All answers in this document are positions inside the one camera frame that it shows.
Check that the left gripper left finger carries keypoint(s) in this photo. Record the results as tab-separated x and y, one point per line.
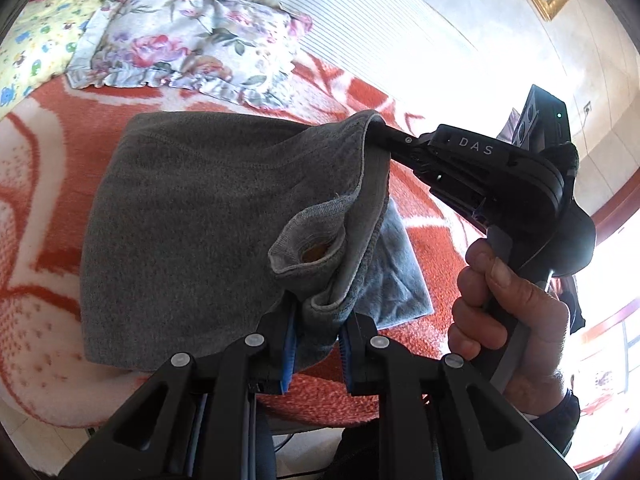
195	418

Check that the orange white patterned blanket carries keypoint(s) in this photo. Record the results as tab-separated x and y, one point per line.
55	146

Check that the dark sleeved right forearm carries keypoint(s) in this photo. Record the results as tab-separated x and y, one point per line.
558	426

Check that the white striped headboard cushion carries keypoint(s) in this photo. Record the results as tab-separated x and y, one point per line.
406	50

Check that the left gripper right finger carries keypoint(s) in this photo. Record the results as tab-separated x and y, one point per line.
443	418

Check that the floral ruffled pillow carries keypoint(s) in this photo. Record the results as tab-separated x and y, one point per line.
238	51

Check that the yellow cartoon print pillow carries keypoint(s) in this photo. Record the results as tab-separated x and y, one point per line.
40	44

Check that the grey fleece pants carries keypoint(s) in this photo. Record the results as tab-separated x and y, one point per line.
204	221

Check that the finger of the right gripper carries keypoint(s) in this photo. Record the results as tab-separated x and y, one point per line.
410	151

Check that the person's right hand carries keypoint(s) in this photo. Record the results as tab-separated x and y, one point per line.
537	386

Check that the grey leaf pillow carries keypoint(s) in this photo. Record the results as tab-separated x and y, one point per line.
508	131

